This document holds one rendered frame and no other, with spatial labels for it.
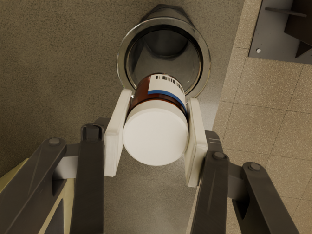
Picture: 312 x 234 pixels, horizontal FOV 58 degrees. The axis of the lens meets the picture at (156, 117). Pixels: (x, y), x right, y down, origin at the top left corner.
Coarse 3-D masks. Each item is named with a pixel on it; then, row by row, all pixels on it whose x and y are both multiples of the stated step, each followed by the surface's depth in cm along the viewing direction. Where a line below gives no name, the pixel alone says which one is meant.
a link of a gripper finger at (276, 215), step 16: (256, 176) 14; (256, 192) 13; (272, 192) 13; (240, 208) 15; (256, 208) 12; (272, 208) 12; (240, 224) 14; (256, 224) 12; (272, 224) 11; (288, 224) 11
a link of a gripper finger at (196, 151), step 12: (192, 108) 20; (192, 120) 18; (192, 132) 17; (204, 132) 17; (192, 144) 16; (204, 144) 16; (192, 156) 16; (204, 156) 16; (192, 168) 16; (192, 180) 17
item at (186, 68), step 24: (144, 24) 30; (168, 24) 30; (120, 48) 31; (144, 48) 48; (192, 48) 42; (120, 72) 32; (144, 72) 40; (168, 72) 44; (192, 72) 36; (192, 96) 33
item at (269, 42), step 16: (272, 0) 133; (288, 0) 133; (304, 0) 122; (272, 16) 136; (288, 16) 136; (304, 16) 119; (256, 32) 140; (272, 32) 139; (288, 32) 133; (304, 32) 118; (256, 48) 143; (272, 48) 143; (288, 48) 142; (304, 48) 136
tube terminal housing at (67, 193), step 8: (24, 160) 66; (16, 168) 65; (8, 176) 63; (0, 184) 62; (72, 184) 68; (0, 192) 56; (64, 192) 62; (72, 192) 69; (64, 200) 63; (72, 200) 70; (56, 208) 58; (64, 208) 64; (48, 216) 53; (64, 216) 65; (48, 224) 54; (64, 224) 66; (40, 232) 50; (64, 232) 67
